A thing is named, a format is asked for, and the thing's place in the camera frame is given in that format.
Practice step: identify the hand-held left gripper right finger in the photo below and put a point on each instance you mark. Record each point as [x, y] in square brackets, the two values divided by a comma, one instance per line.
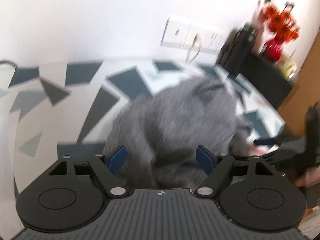
[205, 158]

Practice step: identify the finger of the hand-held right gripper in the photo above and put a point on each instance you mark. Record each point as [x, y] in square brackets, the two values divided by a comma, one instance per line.
[265, 141]

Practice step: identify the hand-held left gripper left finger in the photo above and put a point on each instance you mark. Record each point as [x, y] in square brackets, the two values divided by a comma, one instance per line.
[116, 158]

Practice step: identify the grey knit sweater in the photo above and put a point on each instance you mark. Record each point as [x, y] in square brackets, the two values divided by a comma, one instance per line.
[175, 117]

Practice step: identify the person's right hand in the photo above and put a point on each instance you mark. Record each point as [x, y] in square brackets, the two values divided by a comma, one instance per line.
[311, 178]

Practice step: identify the black nightstand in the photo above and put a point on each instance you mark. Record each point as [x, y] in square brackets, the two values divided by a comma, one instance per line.
[270, 80]

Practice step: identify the geometric patterned bed sheet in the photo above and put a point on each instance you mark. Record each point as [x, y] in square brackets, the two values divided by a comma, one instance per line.
[75, 92]

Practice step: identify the small yellow object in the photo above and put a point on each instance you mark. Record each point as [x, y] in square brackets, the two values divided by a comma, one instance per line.
[290, 66]

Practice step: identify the red vase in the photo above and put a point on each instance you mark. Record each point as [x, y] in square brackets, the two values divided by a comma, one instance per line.
[273, 48]

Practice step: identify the black pouch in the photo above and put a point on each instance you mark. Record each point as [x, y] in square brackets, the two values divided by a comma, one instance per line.
[228, 55]

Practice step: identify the white wall socket panel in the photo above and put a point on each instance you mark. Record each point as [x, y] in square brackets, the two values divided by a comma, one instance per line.
[175, 33]

